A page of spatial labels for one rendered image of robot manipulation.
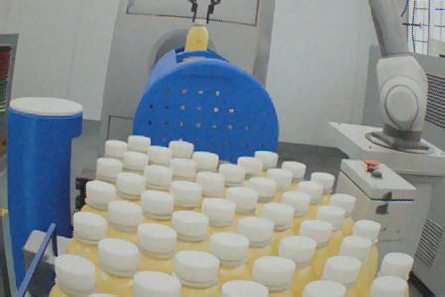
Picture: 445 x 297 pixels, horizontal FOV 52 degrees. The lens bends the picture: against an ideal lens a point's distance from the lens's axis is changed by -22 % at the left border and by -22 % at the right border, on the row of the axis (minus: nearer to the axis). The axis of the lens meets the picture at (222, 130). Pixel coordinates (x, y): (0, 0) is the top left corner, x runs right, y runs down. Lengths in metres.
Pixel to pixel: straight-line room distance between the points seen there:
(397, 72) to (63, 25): 5.34
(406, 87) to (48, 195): 1.05
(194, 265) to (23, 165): 1.12
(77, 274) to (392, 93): 1.12
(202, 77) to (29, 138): 0.61
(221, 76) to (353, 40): 5.68
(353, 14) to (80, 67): 3.40
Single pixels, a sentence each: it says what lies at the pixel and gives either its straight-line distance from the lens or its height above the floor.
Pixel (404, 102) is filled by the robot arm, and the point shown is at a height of 1.21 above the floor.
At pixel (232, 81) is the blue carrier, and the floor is 1.20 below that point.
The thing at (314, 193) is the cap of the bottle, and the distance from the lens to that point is 0.79.
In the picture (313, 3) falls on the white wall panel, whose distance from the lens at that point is 6.57.
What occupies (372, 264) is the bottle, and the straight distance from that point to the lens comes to 0.65.
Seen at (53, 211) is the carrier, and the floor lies 0.74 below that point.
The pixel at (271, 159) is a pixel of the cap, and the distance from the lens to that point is 0.96.
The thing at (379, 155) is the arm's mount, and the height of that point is 1.03.
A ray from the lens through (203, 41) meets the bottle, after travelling 1.82.
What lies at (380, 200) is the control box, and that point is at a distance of 0.86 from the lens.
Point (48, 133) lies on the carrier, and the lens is 1.50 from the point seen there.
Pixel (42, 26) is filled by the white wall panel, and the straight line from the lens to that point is 6.48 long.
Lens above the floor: 1.29
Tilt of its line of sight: 10 degrees down
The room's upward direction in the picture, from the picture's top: 8 degrees clockwise
